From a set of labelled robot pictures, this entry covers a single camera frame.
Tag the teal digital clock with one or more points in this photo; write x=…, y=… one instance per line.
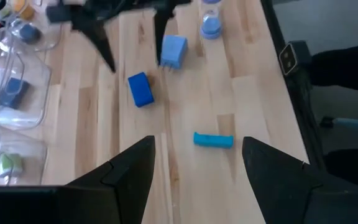
x=213, y=140

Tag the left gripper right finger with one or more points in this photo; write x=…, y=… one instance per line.
x=306, y=202

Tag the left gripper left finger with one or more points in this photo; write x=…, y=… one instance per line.
x=73, y=202

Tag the lavender hourglass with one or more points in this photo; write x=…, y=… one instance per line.
x=210, y=25

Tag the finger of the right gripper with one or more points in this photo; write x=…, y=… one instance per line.
x=162, y=25
x=96, y=34

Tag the small green cube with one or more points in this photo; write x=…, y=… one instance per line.
x=9, y=165

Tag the blue rectangular box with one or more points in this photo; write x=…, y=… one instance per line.
x=140, y=90

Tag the clear plastic bin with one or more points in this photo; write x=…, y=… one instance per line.
x=39, y=93
x=51, y=37
x=26, y=146

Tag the blue chair leg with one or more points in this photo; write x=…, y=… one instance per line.
x=353, y=123

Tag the person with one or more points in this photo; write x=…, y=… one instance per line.
x=346, y=68

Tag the black table-level camera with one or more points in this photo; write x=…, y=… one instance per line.
x=289, y=59

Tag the black aluminium table frame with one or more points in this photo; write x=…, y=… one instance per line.
x=303, y=102

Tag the orange hourglass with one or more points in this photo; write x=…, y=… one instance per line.
x=26, y=12

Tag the lavender rectangular box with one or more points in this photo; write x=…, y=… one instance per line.
x=173, y=51

